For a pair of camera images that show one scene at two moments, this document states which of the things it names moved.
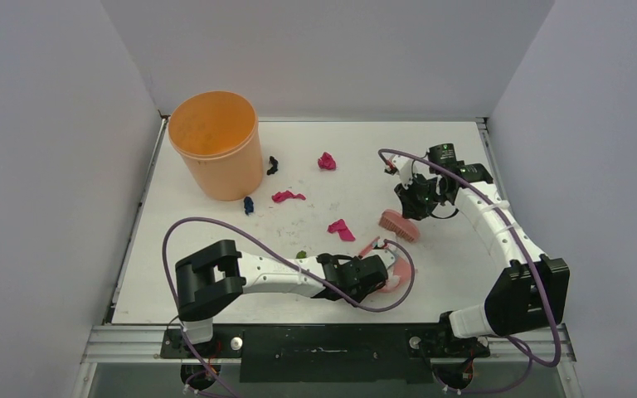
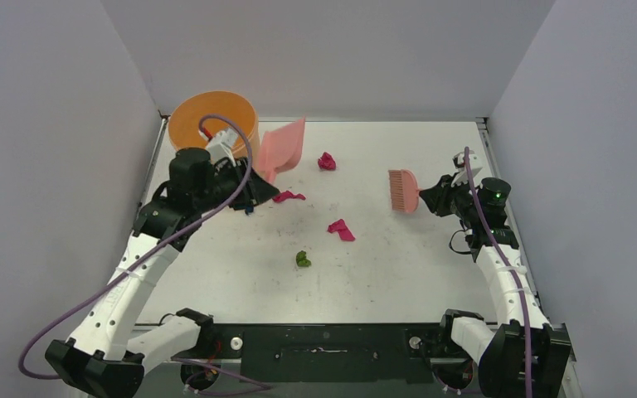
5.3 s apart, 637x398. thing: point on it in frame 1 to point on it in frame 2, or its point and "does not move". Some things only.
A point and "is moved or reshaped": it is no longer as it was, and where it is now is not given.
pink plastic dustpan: x=401 y=266 to x=281 y=149
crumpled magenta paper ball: x=327 y=161 does not move
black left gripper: x=358 y=296 to x=255 y=189
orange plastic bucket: x=217 y=138 does not move
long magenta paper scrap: x=280 y=196 does not move
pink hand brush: x=404 y=227 is moved or reshaped
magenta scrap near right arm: x=341 y=227 does not move
